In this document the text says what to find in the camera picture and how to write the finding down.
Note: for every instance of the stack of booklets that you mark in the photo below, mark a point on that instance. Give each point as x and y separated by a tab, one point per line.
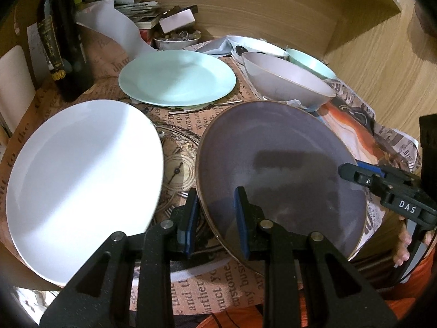
143	15

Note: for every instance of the mint green plate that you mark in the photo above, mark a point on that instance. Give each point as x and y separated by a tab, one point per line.
177	75

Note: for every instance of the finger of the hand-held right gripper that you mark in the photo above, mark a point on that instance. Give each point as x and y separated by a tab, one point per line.
351	172
370	167

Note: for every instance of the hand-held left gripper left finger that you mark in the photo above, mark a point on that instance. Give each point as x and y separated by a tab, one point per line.
192	225

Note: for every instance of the dark wine bottle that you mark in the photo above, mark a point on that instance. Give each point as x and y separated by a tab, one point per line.
68	58

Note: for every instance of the white thermos mug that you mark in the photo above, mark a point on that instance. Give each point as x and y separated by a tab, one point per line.
13	82

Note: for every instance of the small bowl of trinkets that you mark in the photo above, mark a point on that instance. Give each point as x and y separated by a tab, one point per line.
174	42

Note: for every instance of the brown blurred object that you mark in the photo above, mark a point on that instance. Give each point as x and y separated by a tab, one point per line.
426	20

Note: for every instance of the white plate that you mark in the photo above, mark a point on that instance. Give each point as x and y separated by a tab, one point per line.
78	184

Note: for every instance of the white paper sheet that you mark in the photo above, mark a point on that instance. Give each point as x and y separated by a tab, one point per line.
112	24

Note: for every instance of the red packet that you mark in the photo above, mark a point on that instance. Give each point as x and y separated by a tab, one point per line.
146	35

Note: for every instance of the grey plate with brown rim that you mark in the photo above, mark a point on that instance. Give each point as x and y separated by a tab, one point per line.
273	136

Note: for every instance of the white paper note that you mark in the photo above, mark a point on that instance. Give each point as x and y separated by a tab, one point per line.
34	47

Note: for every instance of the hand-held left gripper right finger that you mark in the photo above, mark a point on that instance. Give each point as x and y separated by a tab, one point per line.
243	225

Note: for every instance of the person's right hand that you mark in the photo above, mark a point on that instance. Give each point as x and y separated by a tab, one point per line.
402	246

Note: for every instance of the mint green bowl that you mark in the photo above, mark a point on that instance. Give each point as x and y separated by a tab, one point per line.
314	62

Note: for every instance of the lilac bowl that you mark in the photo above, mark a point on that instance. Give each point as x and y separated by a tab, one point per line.
290	82

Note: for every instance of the small white box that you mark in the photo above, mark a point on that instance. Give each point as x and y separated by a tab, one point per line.
177	20

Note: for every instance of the white bowl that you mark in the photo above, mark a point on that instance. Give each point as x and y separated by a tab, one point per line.
263	45

